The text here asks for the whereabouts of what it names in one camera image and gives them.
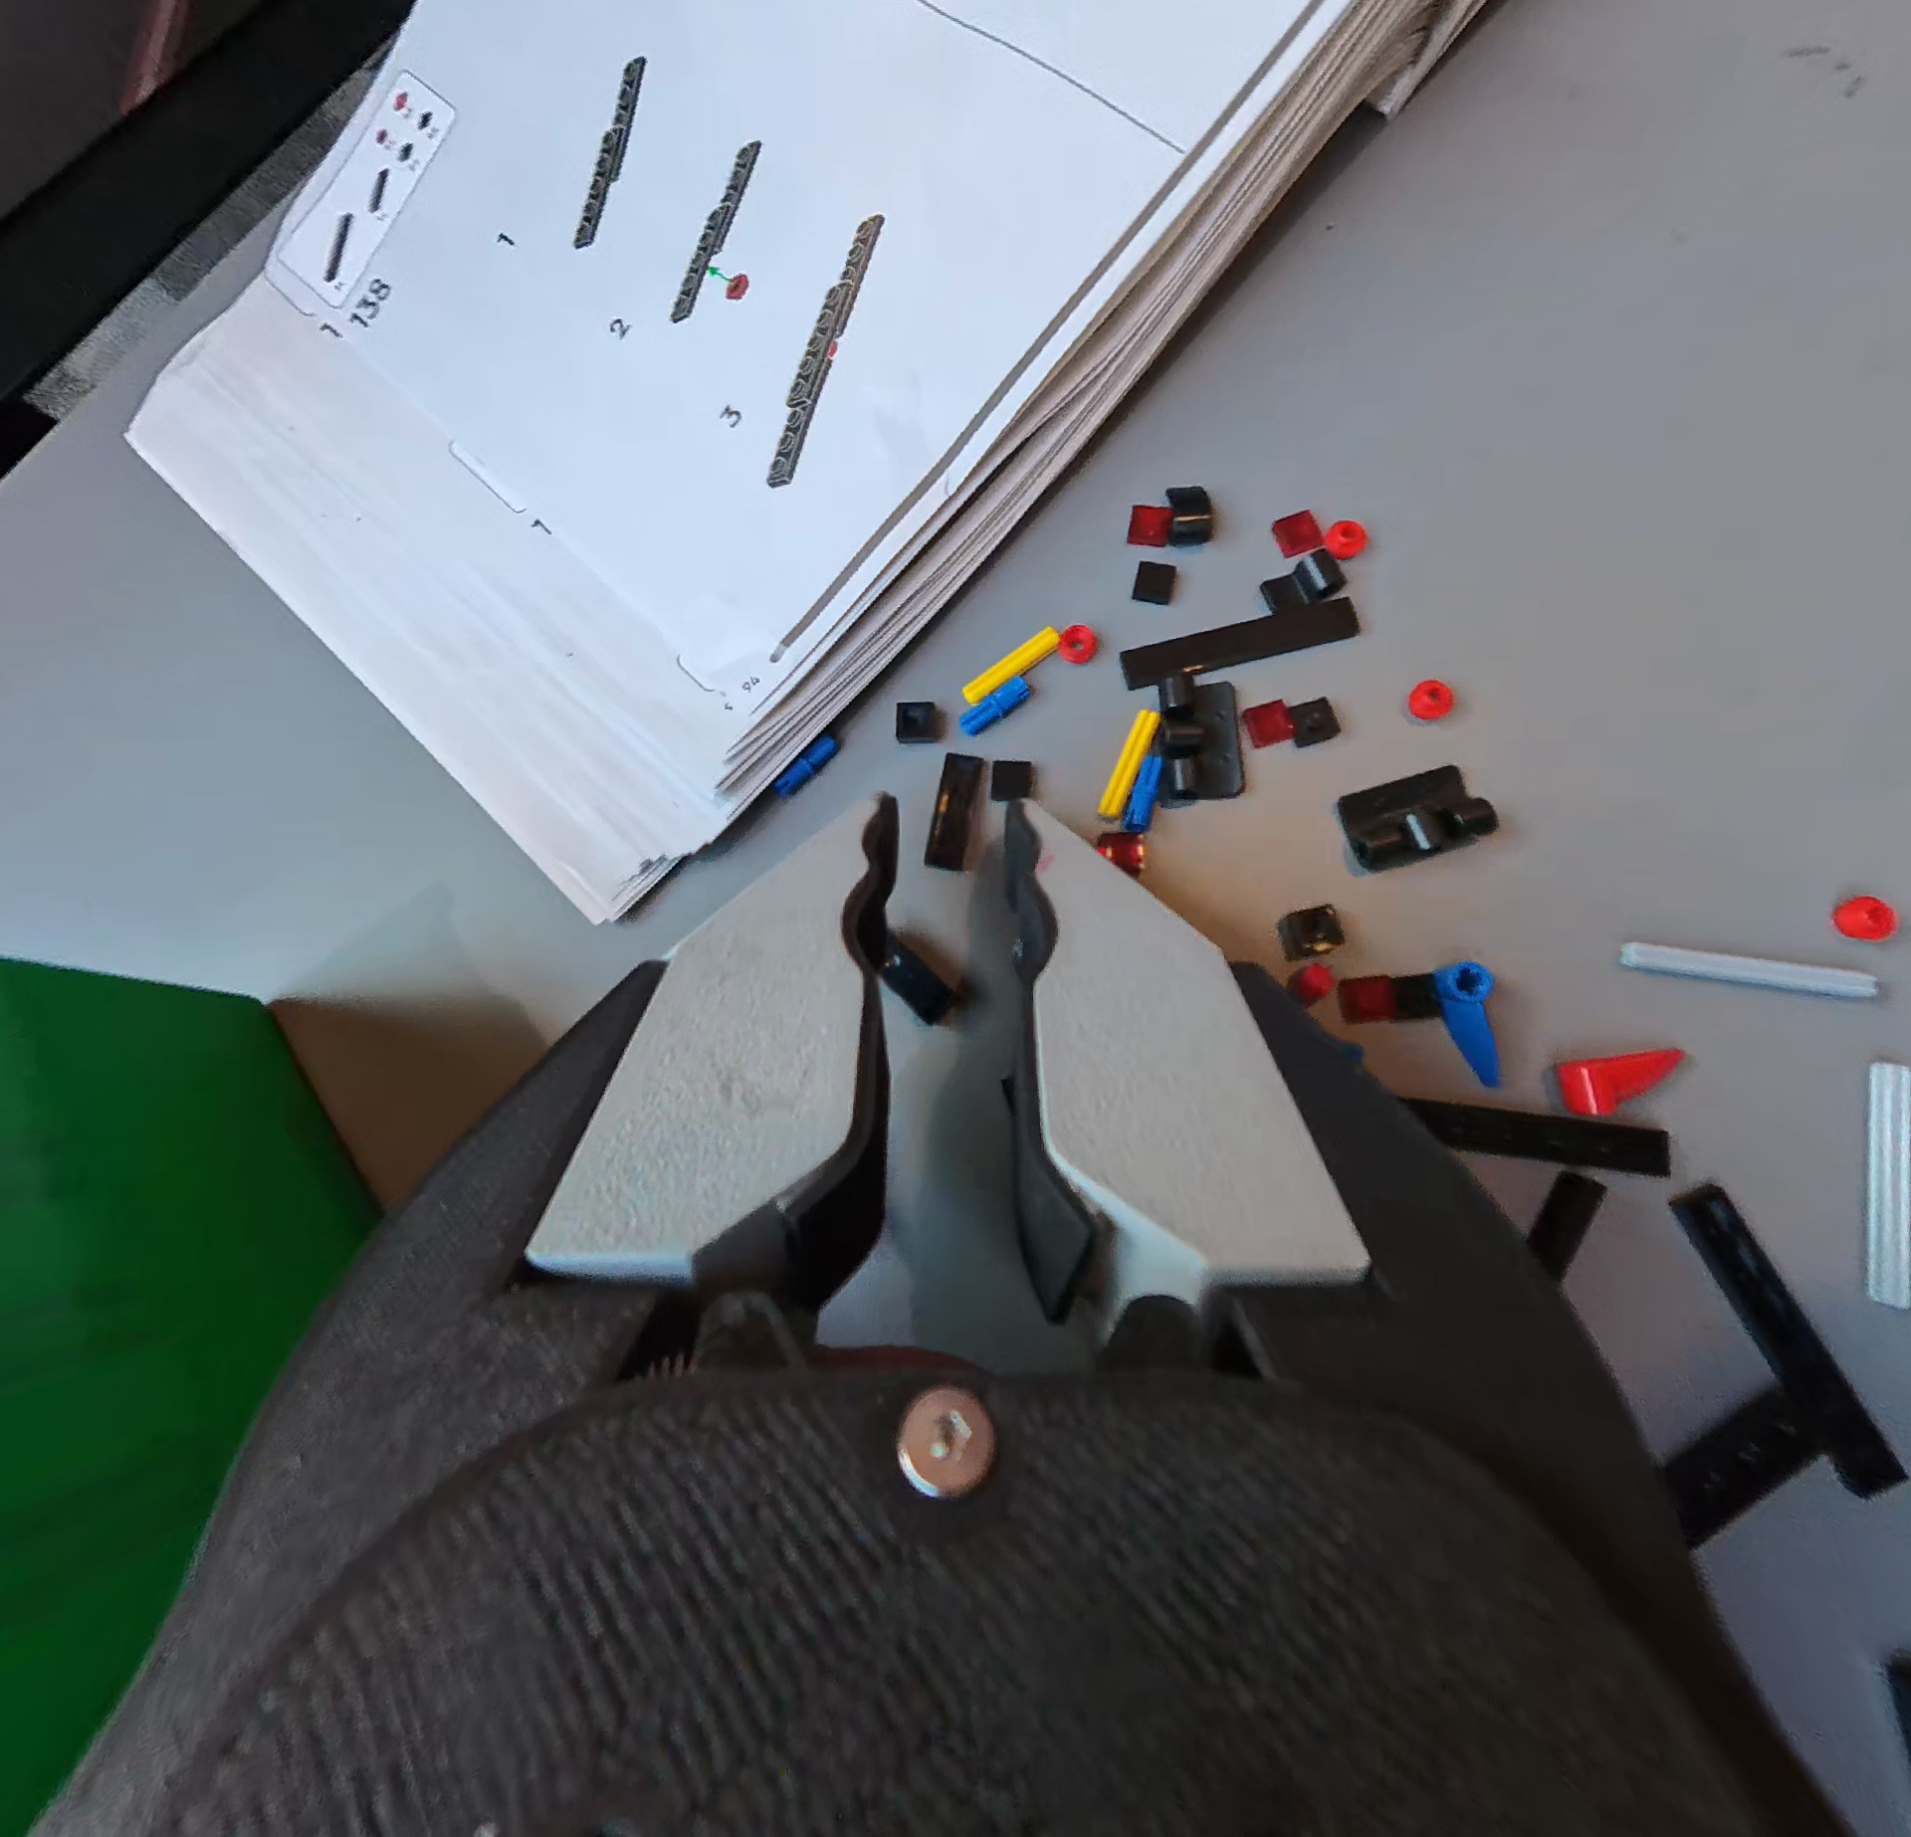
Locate instruction booklet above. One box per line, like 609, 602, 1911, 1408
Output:
124, 0, 1561, 926

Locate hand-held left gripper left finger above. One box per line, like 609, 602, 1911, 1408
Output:
522, 791, 904, 1309

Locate green plastic bin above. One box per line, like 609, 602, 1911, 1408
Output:
0, 956, 386, 1837

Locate black connector pin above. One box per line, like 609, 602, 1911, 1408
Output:
880, 932, 960, 1028

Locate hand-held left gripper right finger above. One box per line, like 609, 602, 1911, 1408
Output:
970, 801, 1373, 1328

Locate black toy set box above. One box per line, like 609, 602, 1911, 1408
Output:
0, 0, 449, 481

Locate small brick pieces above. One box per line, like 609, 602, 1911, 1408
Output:
768, 483, 1911, 1548

